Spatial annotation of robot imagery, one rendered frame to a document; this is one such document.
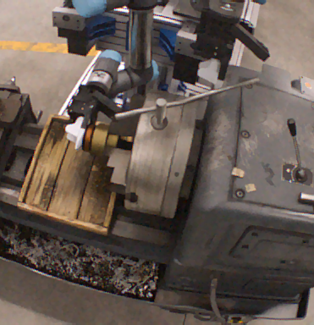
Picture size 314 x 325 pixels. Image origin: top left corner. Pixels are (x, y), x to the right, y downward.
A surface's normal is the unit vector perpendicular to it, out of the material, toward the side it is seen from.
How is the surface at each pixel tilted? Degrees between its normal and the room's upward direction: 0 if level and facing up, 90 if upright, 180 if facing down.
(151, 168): 46
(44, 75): 0
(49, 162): 0
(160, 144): 26
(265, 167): 0
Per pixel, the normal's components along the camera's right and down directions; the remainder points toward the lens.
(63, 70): 0.07, -0.52
